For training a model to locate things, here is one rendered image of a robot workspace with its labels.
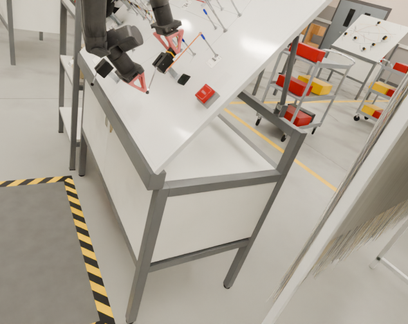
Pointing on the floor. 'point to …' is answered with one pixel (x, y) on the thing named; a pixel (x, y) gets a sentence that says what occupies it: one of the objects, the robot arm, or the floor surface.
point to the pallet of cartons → (313, 33)
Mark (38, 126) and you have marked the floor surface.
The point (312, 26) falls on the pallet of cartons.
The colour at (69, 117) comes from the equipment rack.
